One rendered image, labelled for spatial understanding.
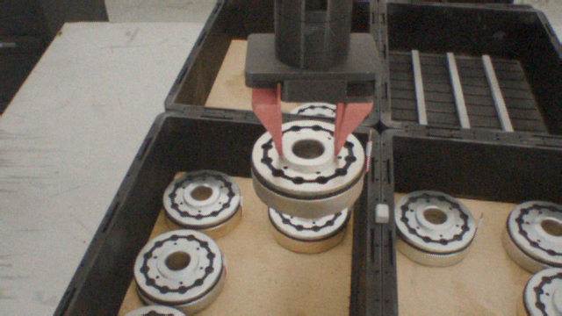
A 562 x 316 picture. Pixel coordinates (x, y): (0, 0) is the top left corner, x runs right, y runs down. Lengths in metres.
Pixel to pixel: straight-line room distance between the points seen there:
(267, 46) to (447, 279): 0.38
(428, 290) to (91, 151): 0.69
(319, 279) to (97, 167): 0.53
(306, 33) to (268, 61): 0.04
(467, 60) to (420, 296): 0.57
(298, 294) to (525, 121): 0.51
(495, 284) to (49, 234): 0.67
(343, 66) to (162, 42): 1.02
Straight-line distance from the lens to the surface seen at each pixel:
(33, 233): 0.94
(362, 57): 0.41
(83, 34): 1.48
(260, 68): 0.39
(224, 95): 0.92
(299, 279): 0.63
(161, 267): 0.61
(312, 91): 0.39
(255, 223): 0.69
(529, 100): 1.01
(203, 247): 0.63
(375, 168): 0.63
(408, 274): 0.66
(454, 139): 0.70
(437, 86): 0.98
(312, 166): 0.45
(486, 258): 0.70
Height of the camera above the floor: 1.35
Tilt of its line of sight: 42 degrees down
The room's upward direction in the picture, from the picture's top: straight up
